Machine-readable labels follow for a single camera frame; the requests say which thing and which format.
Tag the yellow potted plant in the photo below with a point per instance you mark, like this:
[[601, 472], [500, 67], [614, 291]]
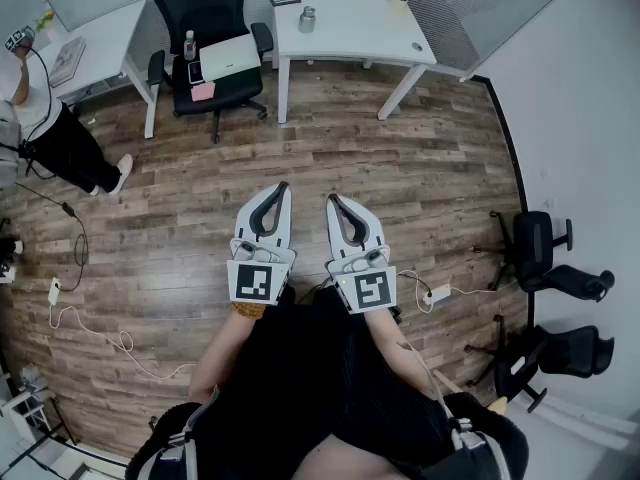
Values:
[[45, 20]]

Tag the person's grey harness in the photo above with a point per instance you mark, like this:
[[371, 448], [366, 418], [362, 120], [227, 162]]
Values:
[[465, 443]]

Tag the pink notepad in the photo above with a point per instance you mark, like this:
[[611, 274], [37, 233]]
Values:
[[203, 91]]

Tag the stack of grey books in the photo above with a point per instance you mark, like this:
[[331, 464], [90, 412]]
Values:
[[67, 61]]

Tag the white metal rack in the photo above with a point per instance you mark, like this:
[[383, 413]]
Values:
[[30, 408]]

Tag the clear water bottle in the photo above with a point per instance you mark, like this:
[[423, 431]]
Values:
[[189, 45]]

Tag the person's right forearm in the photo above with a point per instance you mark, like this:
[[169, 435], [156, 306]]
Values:
[[400, 348]]

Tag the silver travel cup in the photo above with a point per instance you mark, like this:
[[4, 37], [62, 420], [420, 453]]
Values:
[[306, 22]]

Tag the person's left forearm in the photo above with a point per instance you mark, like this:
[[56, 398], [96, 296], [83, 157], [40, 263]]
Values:
[[220, 353]]

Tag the white power strip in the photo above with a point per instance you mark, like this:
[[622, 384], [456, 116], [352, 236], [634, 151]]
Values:
[[54, 291], [437, 294]]

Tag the black mesh office chair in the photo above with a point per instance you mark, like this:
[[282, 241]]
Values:
[[210, 3]]

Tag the person's leg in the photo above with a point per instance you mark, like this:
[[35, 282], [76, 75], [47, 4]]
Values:
[[350, 460]]

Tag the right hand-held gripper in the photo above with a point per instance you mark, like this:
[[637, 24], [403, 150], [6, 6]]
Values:
[[371, 288]]

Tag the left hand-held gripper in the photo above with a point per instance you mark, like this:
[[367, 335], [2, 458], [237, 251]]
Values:
[[257, 280]]

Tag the white desk with curved edge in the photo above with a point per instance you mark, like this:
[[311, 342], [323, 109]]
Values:
[[350, 28]]

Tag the white rectangular desk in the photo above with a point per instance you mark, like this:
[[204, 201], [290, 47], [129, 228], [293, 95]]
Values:
[[105, 43]]

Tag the person's black dress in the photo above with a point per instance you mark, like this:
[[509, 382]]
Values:
[[300, 368]]

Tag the white flat box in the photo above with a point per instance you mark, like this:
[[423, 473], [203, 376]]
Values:
[[230, 55]]

